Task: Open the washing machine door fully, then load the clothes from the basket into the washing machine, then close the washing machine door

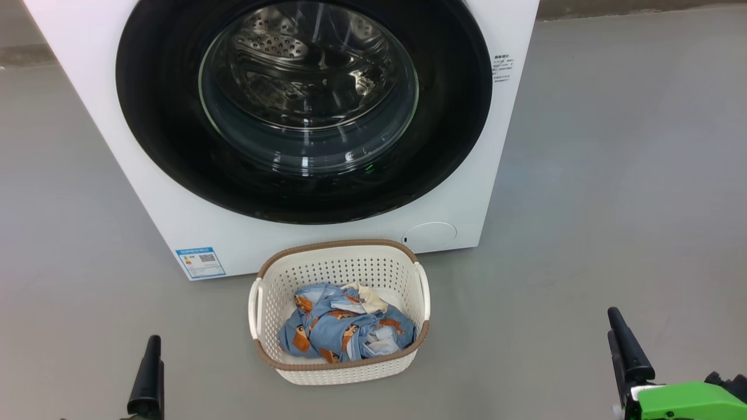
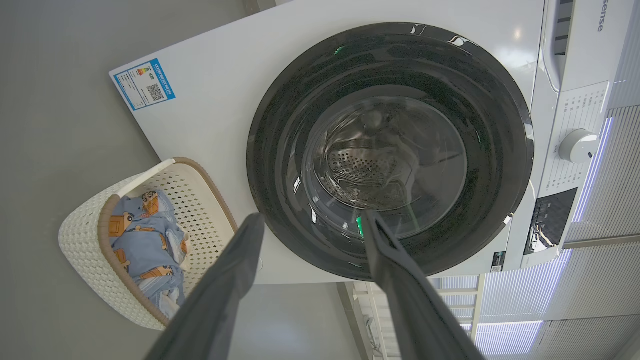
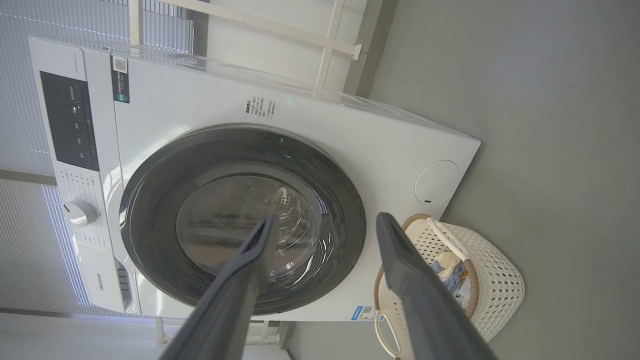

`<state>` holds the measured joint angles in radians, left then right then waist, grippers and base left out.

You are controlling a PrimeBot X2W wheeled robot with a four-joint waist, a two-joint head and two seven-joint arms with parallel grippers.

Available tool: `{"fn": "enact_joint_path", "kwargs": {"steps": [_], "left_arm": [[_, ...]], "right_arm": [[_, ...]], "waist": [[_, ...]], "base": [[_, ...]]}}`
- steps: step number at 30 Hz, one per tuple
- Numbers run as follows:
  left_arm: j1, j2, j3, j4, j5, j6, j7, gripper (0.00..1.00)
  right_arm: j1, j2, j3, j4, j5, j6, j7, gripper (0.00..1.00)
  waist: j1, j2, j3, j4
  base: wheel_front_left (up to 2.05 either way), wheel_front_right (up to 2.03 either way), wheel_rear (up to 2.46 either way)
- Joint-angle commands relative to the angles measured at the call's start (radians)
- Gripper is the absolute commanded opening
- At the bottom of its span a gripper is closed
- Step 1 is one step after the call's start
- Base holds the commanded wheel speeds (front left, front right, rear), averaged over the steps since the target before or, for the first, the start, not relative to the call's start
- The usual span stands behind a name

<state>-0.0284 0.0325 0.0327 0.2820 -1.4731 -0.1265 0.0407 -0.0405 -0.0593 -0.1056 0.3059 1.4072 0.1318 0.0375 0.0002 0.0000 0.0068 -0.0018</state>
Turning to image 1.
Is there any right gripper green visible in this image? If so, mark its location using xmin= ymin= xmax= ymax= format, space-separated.
xmin=608 ymin=307 xmax=747 ymax=420

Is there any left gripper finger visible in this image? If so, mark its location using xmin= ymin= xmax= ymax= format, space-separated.
xmin=127 ymin=335 xmax=165 ymax=420

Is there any blue garment orange cartoon print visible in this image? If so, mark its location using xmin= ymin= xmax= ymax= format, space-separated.
xmin=278 ymin=282 xmax=417 ymax=364

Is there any cream white garment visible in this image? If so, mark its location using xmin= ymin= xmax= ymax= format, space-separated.
xmin=341 ymin=282 xmax=389 ymax=314

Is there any black washer door glass window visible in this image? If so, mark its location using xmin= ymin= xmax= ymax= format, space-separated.
xmin=115 ymin=0 xmax=494 ymax=225

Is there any white front-load washing machine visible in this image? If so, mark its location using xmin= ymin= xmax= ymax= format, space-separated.
xmin=22 ymin=0 xmax=540 ymax=282

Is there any stainless steel washing machine drum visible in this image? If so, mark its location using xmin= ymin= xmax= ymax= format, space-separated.
xmin=225 ymin=5 xmax=399 ymax=130

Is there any blue energy label sticker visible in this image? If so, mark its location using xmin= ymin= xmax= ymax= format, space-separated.
xmin=175 ymin=247 xmax=226 ymax=280

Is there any round drain filter cover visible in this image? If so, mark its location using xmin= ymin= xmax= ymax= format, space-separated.
xmin=402 ymin=222 xmax=458 ymax=253

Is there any cream perforated laundry basket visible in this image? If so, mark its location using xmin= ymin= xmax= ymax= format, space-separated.
xmin=248 ymin=239 xmax=431 ymax=386

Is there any small black text label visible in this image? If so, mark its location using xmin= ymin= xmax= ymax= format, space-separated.
xmin=492 ymin=54 xmax=515 ymax=85

